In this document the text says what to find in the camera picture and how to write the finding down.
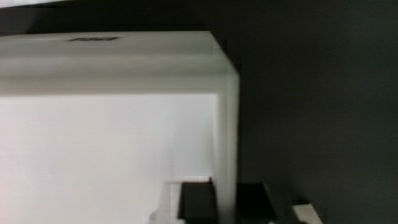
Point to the white drawer cabinet box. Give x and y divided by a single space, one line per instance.
118 127

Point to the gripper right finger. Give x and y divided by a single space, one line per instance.
256 206

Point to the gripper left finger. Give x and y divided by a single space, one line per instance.
198 204

